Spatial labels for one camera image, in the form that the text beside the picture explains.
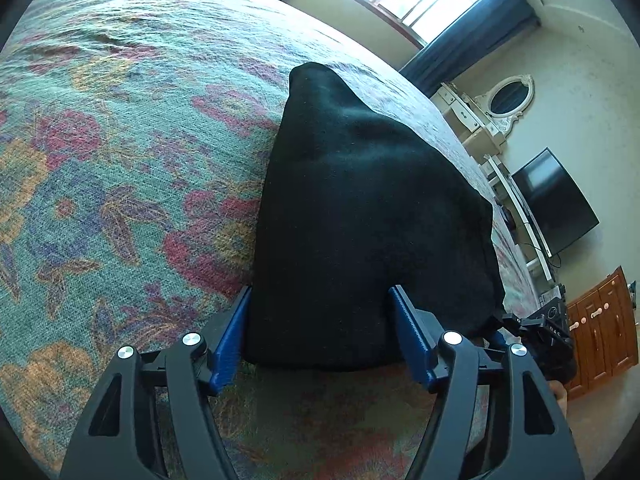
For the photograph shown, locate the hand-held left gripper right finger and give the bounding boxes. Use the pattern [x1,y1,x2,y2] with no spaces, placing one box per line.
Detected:
[389,285,585,480]

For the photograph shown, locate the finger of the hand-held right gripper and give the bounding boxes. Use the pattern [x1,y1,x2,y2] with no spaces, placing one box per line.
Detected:
[484,311,523,351]

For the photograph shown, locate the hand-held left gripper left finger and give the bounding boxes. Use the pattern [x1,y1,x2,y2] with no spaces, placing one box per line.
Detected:
[60,285,252,480]

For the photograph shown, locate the black pants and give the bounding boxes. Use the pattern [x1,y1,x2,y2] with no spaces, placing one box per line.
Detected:
[245,61,507,373]

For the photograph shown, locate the person's right hand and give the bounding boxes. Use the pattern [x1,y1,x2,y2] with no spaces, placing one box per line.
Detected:
[549,381,569,413]

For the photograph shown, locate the brown wooden cabinet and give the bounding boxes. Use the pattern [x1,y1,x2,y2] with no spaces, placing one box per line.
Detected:
[565,266,640,401]

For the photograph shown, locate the white television cabinet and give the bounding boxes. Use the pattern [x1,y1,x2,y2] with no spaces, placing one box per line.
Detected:
[482,155,557,281]

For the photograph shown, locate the black television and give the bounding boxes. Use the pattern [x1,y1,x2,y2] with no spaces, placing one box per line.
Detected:
[511,147,600,257]

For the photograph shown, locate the floral bedspread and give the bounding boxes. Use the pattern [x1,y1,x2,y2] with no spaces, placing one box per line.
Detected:
[0,0,541,480]

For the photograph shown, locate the white vanity table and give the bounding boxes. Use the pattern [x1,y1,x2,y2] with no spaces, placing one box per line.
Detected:
[430,82,511,166]

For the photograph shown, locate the oval vanity mirror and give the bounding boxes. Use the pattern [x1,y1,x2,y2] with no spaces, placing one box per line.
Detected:
[474,74,535,136]

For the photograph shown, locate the dark blue curtain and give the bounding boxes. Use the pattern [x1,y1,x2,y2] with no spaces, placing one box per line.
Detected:
[399,0,542,98]

